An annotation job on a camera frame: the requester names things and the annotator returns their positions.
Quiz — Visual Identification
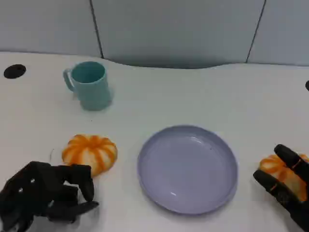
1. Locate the orange white toy bread roll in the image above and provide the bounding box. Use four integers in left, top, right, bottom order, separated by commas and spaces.
61, 134, 118, 177
259, 153, 309, 202

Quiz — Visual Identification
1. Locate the lilac plate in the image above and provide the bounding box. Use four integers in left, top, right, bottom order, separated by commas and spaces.
137, 125, 239, 216

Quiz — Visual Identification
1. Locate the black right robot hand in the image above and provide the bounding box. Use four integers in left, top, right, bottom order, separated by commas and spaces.
253, 144, 309, 232

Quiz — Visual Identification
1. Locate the pale green mug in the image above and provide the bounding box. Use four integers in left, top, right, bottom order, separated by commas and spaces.
63, 61, 112, 112

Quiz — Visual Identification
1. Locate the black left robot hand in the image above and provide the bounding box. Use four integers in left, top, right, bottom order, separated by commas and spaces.
0, 161, 100, 232

